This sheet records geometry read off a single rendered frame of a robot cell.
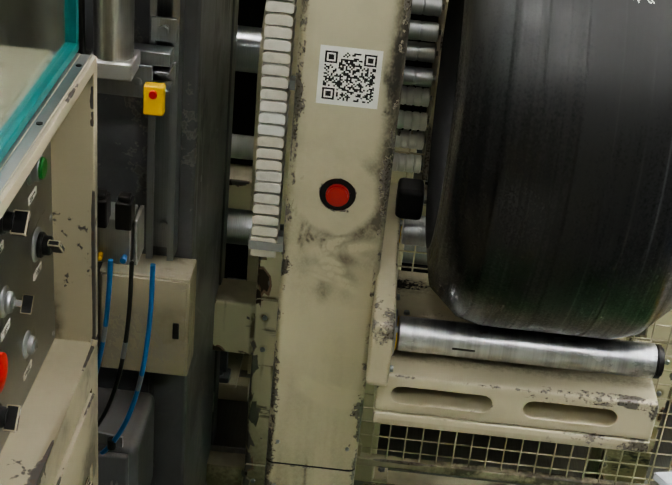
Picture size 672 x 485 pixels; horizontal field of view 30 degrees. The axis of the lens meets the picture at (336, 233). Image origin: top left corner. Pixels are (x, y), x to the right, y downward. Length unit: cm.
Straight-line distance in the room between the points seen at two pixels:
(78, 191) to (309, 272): 35
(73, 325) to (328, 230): 34
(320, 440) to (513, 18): 72
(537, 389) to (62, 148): 66
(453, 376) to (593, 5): 52
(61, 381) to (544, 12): 69
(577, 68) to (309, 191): 41
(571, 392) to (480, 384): 12
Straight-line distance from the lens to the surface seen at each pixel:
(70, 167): 145
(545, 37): 134
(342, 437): 179
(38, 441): 142
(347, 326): 168
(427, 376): 161
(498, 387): 161
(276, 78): 154
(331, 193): 158
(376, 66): 151
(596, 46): 135
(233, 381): 273
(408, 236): 184
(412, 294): 189
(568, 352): 162
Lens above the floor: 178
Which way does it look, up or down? 29 degrees down
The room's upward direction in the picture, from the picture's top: 6 degrees clockwise
